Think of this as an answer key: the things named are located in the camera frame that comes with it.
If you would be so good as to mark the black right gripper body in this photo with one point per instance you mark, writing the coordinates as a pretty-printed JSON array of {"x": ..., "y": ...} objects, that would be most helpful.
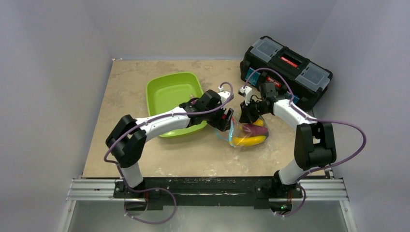
[{"x": 247, "y": 112}]

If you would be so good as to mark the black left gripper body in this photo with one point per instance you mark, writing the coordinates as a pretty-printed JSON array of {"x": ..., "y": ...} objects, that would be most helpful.
[{"x": 216, "y": 120}]

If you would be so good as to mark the clear zip top bag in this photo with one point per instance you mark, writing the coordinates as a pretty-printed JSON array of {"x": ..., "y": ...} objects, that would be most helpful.
[{"x": 224, "y": 135}]

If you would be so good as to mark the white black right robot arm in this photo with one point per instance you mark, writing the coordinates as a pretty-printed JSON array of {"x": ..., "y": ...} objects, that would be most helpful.
[{"x": 314, "y": 145}]

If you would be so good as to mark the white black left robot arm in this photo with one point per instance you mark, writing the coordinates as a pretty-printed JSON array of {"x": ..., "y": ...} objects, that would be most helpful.
[{"x": 127, "y": 140}]

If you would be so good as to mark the purple fake eggplant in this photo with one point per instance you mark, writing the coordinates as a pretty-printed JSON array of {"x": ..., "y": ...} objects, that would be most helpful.
[{"x": 254, "y": 130}]

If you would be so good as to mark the yellow fake banana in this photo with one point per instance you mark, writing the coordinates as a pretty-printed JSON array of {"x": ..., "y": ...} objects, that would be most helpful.
[{"x": 242, "y": 139}]

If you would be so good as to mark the black toolbox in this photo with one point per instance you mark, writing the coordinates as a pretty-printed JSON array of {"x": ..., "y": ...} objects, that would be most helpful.
[{"x": 269, "y": 61}]

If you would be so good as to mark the green plastic tray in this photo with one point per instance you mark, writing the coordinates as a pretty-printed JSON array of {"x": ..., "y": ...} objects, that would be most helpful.
[{"x": 169, "y": 91}]

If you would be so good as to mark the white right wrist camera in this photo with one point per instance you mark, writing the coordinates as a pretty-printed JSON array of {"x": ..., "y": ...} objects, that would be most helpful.
[{"x": 247, "y": 93}]

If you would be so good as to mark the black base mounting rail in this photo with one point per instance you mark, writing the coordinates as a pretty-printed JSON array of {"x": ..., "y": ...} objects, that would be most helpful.
[{"x": 239, "y": 191}]

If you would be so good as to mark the aluminium frame rail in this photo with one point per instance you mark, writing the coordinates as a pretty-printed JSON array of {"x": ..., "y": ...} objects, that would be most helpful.
[{"x": 317, "y": 189}]

